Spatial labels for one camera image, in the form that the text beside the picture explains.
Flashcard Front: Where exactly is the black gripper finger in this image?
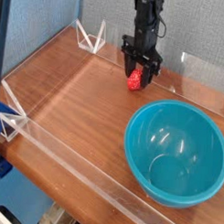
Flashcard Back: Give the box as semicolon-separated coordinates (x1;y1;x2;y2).
141;65;155;89
124;54;136;78

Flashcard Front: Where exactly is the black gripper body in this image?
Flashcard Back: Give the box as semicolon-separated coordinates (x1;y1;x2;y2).
122;27;163;75

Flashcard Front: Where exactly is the red toy strawberry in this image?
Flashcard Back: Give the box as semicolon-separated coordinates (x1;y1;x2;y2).
127;69;143;91

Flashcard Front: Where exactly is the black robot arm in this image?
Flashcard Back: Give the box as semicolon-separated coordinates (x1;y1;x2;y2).
122;0;165;91

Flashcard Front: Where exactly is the blue plastic bowl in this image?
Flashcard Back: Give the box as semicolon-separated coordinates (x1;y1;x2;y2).
123;100;224;208

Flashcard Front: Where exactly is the clear acrylic back barrier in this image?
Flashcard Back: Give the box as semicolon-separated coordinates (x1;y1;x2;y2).
73;20;224;117

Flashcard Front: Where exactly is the clear acrylic barrier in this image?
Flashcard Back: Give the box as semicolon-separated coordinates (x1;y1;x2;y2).
0;112;175;224
73;20;224;117
2;19;96;115

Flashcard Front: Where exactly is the clear acrylic left barrier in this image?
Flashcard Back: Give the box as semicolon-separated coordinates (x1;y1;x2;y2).
2;19;96;115

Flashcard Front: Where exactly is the clear acrylic front barrier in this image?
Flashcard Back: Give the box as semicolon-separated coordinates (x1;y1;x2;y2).
0;112;175;224

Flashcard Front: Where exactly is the blue table clamp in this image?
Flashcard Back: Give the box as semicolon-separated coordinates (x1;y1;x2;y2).
0;0;15;178

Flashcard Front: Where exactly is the black white object bottom left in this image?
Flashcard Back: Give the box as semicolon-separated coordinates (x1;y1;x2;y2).
0;205;22;224

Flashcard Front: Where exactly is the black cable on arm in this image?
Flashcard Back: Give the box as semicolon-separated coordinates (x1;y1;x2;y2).
155;13;168;39

